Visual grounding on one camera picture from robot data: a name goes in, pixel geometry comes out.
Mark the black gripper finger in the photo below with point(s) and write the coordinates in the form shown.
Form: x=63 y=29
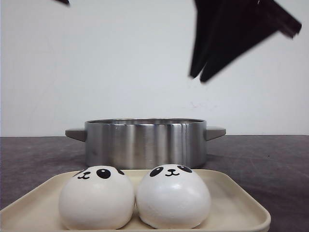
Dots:
x=65 y=2
x=211 y=25
x=241 y=25

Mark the panda bun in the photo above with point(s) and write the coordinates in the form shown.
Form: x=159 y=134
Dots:
x=98 y=197
x=173 y=196

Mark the stainless steel steamer pot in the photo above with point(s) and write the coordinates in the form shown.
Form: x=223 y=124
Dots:
x=144 y=143

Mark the beige square tray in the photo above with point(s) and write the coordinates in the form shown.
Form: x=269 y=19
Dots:
x=232 y=208

